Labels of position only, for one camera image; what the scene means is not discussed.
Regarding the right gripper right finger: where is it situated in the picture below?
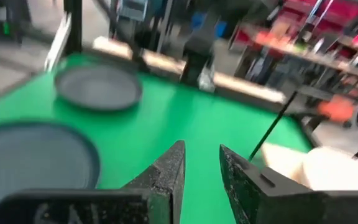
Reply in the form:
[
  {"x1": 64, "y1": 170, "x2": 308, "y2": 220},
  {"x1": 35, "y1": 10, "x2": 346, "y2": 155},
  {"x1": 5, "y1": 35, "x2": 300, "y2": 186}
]
[{"x1": 219, "y1": 144, "x2": 358, "y2": 224}]

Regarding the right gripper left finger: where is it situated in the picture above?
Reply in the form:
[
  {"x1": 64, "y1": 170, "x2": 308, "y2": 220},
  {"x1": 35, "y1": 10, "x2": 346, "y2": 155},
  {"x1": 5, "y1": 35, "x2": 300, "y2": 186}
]
[{"x1": 0, "y1": 139, "x2": 186, "y2": 224}]

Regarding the white plate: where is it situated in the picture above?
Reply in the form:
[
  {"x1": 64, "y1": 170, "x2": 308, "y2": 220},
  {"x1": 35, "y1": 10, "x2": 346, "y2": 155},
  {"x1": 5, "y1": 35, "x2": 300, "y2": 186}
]
[{"x1": 301, "y1": 145, "x2": 358, "y2": 191}]

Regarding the dark blue plate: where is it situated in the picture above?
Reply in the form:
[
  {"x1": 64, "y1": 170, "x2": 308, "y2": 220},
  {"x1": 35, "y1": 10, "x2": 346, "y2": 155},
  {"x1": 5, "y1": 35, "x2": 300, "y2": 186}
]
[{"x1": 0, "y1": 121, "x2": 101, "y2": 224}]

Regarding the orange shop vacuum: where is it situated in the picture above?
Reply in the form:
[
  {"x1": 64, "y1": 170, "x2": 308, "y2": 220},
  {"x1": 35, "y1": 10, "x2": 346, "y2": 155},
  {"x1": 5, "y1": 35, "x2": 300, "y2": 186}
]
[{"x1": 317, "y1": 95, "x2": 356, "y2": 124}]

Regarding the dark grey plate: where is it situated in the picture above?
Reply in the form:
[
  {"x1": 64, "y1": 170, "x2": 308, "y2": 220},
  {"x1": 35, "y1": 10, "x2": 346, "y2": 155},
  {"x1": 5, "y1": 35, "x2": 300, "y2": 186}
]
[{"x1": 53, "y1": 63, "x2": 144, "y2": 112}]

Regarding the green table mat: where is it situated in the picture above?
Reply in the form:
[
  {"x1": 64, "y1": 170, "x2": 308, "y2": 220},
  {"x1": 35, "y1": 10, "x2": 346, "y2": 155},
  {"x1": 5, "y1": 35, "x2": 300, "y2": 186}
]
[{"x1": 0, "y1": 52, "x2": 313, "y2": 224}]

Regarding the long wooden workbench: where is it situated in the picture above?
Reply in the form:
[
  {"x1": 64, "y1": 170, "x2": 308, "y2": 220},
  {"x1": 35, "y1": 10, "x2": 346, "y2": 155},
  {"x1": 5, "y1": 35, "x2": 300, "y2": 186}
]
[{"x1": 237, "y1": 29, "x2": 358, "y2": 82}]

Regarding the brown cardboard box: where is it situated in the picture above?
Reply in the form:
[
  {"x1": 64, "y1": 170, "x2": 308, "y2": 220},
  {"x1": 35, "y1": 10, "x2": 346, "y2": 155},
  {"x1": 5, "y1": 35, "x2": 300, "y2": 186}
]
[{"x1": 270, "y1": 18, "x2": 291, "y2": 37}]

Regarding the small blue bin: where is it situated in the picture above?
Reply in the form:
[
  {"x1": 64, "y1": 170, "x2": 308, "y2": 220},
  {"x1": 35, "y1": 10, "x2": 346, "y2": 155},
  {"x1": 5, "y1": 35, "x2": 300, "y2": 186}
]
[{"x1": 214, "y1": 21, "x2": 229, "y2": 39}]

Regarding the grey plastic case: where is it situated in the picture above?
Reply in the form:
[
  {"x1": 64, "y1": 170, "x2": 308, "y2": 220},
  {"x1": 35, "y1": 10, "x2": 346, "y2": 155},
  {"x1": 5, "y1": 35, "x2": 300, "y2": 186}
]
[{"x1": 118, "y1": 0, "x2": 149, "y2": 21}]

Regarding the silver metal bracket strip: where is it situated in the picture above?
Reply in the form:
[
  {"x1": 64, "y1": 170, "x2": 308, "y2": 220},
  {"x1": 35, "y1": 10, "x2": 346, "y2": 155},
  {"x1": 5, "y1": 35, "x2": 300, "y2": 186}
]
[{"x1": 44, "y1": 12, "x2": 73, "y2": 74}]

